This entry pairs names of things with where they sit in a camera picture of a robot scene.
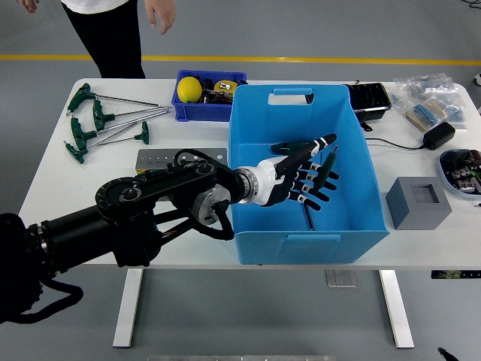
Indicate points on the small bag of blue parts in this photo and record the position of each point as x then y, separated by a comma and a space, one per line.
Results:
458, 116

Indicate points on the small dark blue bin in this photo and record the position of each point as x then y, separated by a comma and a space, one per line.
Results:
210, 111

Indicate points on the clear plastic component bags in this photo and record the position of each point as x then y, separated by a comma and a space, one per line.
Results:
432, 86

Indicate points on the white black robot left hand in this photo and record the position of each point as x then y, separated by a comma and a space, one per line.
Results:
274, 180

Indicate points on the person's left hand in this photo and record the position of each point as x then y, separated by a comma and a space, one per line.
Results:
163, 13

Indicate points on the person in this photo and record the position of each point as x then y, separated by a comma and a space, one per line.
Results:
109, 37
478, 78

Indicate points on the white table leg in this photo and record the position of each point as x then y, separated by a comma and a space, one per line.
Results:
396, 308
127, 308

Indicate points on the yellow tape measure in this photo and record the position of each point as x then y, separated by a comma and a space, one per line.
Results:
225, 85

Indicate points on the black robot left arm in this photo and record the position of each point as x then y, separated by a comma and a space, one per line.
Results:
131, 210

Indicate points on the green grey wrench rack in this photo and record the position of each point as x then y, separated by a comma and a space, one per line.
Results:
150, 158

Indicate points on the yellow lemon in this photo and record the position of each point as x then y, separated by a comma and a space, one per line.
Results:
189, 89

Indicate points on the grey hollow cube block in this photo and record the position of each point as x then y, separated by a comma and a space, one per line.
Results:
404, 210

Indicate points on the black plastic tray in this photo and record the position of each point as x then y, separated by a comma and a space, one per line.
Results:
370, 97

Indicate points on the black power adapter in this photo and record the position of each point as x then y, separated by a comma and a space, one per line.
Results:
439, 135

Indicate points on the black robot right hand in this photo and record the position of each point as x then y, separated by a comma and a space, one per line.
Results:
448, 355

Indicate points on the large light blue plastic box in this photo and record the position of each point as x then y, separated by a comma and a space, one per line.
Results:
255, 248

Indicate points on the black table control panel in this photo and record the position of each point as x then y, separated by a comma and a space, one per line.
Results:
454, 275

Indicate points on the blue resistor strip pack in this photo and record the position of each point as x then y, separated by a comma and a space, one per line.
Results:
426, 114

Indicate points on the black round part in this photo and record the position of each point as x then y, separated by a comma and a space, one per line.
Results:
207, 83

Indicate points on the light blue bowl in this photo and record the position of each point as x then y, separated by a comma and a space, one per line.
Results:
444, 171

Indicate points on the person's right hand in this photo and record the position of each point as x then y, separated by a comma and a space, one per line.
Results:
30, 4

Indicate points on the dark brown tool clutter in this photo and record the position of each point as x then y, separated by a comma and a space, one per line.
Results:
218, 98

